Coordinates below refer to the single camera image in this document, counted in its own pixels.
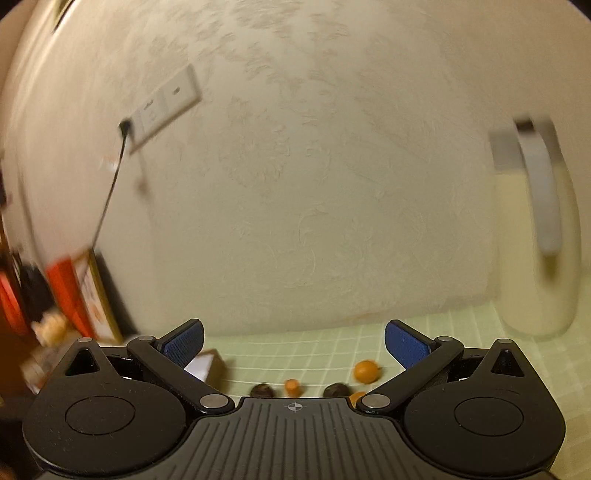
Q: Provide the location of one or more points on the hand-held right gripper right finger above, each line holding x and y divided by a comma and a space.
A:
406, 348

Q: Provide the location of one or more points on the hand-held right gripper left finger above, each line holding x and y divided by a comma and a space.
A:
184, 344

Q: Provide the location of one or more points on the brown shallow cardboard box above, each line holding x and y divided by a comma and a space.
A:
205, 364

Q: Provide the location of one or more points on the round orange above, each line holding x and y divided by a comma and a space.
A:
368, 370
356, 397

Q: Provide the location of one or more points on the dark round fruit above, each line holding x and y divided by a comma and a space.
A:
335, 390
263, 391

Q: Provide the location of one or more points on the small kumquat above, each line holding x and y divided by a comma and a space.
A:
292, 386

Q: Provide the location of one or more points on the wooden framed picture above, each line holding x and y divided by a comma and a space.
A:
99, 295

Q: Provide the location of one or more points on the green grid mat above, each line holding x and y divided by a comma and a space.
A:
300, 350

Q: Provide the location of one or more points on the red gift bag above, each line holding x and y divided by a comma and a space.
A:
64, 295

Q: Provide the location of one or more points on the yellow plush toy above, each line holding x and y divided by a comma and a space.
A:
48, 330

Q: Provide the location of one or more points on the grey kitchen scale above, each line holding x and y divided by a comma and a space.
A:
41, 364

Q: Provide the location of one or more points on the black hanging bag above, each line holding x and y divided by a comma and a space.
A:
34, 286

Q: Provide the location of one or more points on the cream thermos bottle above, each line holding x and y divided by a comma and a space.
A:
540, 258

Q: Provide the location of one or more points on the red hanging bag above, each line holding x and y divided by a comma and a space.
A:
9, 300

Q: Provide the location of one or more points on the dark wooden furniture panel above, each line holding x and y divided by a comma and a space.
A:
7, 438

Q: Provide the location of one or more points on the black plug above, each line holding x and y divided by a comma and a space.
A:
124, 125

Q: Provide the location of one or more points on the white wall socket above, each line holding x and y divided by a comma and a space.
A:
152, 113
136, 138

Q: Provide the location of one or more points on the white wall plate round hole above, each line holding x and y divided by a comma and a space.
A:
180, 90

